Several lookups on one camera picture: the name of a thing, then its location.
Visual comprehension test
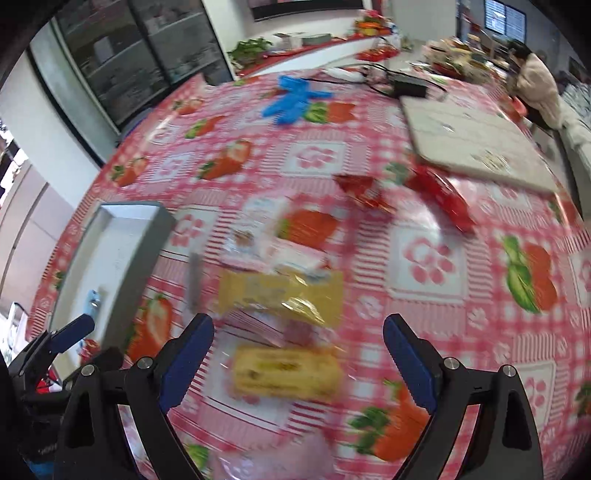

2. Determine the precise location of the pink white snack packet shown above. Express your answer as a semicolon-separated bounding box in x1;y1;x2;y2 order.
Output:
259;237;331;278

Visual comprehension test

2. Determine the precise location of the grey rectangular tray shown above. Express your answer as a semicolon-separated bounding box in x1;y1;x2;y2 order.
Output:
46;202;177;370

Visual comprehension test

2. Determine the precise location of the red basket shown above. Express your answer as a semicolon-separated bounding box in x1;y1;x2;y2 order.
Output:
358;46;400;62

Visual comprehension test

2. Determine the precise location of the red curved counter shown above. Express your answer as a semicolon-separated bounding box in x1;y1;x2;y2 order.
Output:
235;37;402;77

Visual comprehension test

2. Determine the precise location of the light blue snack packet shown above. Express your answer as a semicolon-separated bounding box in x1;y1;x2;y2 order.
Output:
84;289;105;319

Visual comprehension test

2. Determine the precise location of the red snack packet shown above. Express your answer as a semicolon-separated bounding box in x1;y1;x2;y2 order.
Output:
333;174;398;214
406;165;478;233

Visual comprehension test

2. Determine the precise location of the black cable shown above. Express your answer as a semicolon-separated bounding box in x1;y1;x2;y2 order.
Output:
360;62;448;100

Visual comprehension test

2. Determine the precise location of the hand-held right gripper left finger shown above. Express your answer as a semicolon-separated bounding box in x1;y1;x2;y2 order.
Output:
54;313;215;480

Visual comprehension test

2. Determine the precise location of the yellow cake snack packet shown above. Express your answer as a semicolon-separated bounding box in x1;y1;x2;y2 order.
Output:
217;323;352;407

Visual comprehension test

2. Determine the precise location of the pink cranberry nougat packet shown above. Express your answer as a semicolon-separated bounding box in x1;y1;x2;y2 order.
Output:
224;196;289;264

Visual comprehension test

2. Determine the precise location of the strawberry print tablecloth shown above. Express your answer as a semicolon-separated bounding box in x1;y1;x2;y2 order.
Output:
25;69;591;480

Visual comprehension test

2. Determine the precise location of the pale pink snack packet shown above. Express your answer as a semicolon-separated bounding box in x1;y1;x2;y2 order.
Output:
212;434;338;480

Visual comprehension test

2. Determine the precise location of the pile of food packages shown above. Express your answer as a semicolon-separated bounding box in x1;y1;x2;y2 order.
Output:
425;37;509;79

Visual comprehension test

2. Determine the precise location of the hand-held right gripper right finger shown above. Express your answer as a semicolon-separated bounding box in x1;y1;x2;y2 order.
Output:
383;313;543;480

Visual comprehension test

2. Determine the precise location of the wall screen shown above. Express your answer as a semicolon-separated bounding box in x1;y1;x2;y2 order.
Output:
247;0;363;21

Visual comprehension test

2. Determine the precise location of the white power strip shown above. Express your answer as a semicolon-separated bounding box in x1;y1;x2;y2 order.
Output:
323;67;370;84

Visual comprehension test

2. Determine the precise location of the yellow clear snack packet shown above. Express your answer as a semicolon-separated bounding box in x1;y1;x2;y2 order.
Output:
217;270;345;328

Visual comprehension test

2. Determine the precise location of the glass door cabinet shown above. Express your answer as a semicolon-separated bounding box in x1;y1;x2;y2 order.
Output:
28;0;232;130

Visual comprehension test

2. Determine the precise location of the blue rubber glove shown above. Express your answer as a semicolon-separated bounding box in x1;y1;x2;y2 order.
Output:
262;90;315;126
277;75;333;100

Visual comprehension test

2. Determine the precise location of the grey sofa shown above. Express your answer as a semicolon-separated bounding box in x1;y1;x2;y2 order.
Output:
554;83;591;176

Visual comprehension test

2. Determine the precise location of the red flower gift box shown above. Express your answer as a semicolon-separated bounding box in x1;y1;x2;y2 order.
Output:
353;10;395;37

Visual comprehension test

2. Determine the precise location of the green potted plant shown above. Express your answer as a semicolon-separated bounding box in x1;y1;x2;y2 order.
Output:
227;38;273;70

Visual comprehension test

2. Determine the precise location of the black power adapter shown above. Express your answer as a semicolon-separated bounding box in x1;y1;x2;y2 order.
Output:
390;76;428;99

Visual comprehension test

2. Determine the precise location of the grey flat board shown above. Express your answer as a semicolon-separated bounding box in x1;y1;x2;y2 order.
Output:
399;95;561;193

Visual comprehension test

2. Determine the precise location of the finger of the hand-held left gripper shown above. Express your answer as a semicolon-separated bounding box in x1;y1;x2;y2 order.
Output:
8;315;96;385

